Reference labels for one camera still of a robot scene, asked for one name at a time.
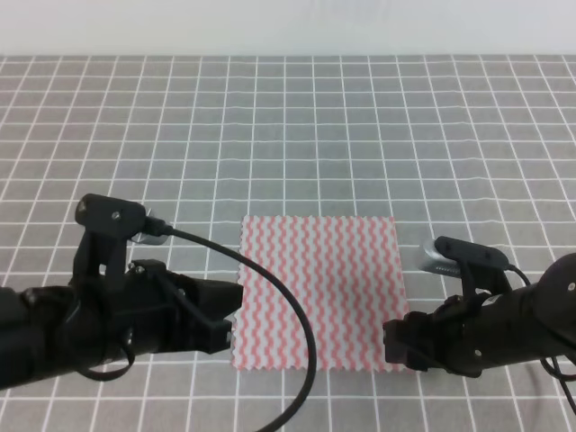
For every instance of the grey grid tablecloth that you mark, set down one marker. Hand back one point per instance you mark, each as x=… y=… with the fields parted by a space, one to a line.
x=471 y=147

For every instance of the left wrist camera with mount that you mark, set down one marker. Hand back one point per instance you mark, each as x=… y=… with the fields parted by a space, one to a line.
x=110 y=224

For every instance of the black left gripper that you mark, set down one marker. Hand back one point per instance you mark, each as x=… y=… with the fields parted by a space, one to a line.
x=140 y=315

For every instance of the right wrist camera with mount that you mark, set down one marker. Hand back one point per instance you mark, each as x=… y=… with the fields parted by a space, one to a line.
x=478 y=267

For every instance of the pink white wavy striped towel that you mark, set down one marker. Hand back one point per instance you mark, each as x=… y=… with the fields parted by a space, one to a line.
x=346 y=274

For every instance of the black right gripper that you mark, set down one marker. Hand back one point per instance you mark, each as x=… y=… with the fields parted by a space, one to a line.
x=461 y=337

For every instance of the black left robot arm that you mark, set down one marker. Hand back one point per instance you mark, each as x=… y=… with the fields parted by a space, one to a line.
x=55 y=330

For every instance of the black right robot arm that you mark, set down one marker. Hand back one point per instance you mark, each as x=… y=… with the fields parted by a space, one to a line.
x=546 y=314

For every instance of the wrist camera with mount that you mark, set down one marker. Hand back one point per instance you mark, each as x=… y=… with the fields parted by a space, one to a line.
x=110 y=224
x=478 y=267

